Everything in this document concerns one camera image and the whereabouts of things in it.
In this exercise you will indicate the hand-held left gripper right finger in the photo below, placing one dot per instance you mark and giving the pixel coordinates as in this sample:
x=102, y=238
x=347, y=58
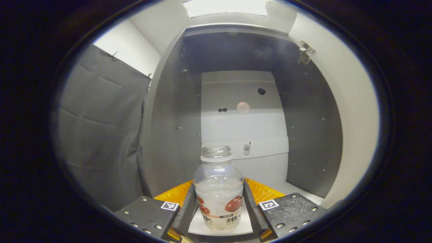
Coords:
x=253, y=212

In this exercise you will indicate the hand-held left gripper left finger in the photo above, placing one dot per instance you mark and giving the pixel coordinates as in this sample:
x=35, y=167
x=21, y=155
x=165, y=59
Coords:
x=184, y=212

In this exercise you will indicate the clear plastic bottle red label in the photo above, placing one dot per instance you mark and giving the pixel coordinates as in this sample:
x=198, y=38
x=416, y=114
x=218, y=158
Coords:
x=218, y=195

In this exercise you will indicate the dark grey cabinet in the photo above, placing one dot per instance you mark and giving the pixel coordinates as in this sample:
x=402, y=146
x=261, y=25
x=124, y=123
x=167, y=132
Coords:
x=168, y=135

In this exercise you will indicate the white cabinet shelf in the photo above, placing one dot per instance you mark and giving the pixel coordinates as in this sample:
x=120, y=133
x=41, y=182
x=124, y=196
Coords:
x=297, y=190

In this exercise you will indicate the metal door hinge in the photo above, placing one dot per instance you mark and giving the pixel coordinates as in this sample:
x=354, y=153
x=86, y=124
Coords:
x=305, y=50

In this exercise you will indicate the black backdrop cloth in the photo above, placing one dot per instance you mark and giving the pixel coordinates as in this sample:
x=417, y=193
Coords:
x=101, y=128

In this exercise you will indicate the large ceiling light panel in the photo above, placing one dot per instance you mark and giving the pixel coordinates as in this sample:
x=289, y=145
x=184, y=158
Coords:
x=226, y=7

